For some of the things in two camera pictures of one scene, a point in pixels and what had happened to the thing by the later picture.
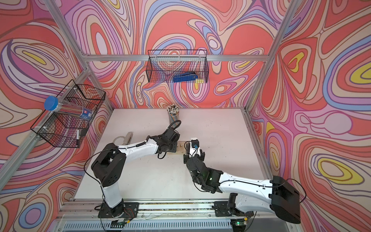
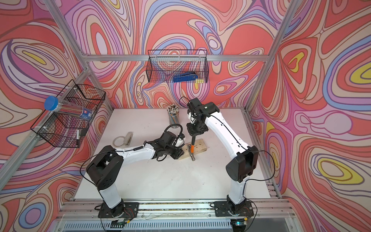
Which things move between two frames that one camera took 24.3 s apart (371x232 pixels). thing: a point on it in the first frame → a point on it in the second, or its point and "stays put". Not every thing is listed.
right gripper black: (186, 158) → (192, 132)
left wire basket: (67, 129) stays put
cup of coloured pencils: (173, 113) stays put
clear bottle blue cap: (52, 104) stays put
